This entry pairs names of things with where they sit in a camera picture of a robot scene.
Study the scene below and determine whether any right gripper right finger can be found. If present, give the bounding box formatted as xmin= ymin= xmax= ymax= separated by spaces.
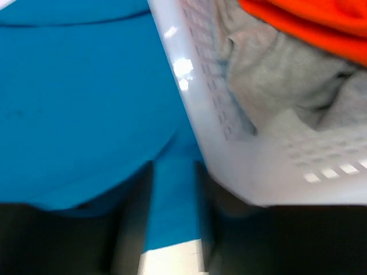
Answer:
xmin=196 ymin=163 xmax=366 ymax=274

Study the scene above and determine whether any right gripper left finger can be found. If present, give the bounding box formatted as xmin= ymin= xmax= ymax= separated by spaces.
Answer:
xmin=1 ymin=163 xmax=154 ymax=274

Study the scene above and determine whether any white plastic basket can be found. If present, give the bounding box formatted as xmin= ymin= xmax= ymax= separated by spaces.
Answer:
xmin=149 ymin=1 xmax=366 ymax=206

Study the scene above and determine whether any blue t-shirt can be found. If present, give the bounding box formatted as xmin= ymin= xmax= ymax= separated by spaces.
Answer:
xmin=1 ymin=1 xmax=202 ymax=250

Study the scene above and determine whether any grey t-shirt in basket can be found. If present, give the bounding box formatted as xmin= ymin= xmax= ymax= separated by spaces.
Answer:
xmin=212 ymin=1 xmax=366 ymax=130

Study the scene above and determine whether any orange t-shirt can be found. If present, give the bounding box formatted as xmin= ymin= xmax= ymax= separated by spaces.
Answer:
xmin=239 ymin=0 xmax=366 ymax=66

